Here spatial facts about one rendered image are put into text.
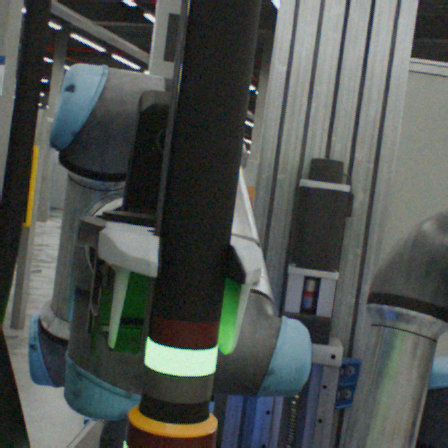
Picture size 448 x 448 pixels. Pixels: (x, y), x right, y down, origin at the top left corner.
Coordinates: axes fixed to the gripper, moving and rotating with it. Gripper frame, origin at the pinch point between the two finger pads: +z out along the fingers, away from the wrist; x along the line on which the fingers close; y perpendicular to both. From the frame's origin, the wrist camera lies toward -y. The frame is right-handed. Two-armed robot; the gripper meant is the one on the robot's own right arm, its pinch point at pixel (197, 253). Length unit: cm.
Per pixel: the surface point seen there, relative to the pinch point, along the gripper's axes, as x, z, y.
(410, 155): -105, -165, -23
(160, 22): -48, -389, -104
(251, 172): -313, -1033, -44
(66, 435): -17, -347, 145
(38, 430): -2, -353, 145
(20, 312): 20, -590, 127
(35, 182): 20, -589, 9
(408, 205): -106, -165, -7
